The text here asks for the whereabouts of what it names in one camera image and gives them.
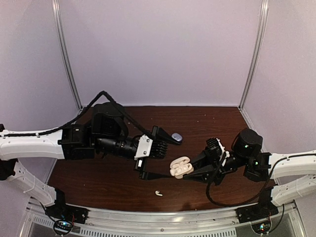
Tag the white earbud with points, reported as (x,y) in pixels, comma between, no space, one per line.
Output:
(157,193)

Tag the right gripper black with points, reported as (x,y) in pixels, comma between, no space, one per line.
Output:
(209,160)

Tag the left aluminium frame post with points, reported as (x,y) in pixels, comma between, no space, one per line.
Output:
(64,53)

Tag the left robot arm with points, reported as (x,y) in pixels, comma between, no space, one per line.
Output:
(105,133)

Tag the lavender earbud charging case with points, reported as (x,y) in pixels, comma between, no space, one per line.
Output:
(177,137)

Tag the front aluminium rail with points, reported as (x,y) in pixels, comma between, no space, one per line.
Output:
(199,223)

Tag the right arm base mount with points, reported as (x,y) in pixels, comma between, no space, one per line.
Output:
(259,215)

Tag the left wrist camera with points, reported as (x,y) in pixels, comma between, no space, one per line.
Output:
(148,148)

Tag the right aluminium frame post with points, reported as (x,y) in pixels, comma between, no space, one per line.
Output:
(263,18)

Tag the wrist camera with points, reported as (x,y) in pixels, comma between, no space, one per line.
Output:
(217,150)
(148,148)

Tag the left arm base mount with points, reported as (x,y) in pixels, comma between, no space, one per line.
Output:
(64,216)

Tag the aluminium frame post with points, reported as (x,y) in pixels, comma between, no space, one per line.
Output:
(64,53)
(263,18)

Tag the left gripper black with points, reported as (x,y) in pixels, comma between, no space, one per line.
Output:
(140,165)

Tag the cream white charging case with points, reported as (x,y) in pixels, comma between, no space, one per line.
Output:
(180,167)

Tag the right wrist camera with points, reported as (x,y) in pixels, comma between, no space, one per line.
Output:
(217,150)

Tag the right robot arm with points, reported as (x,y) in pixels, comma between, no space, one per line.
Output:
(285,176)

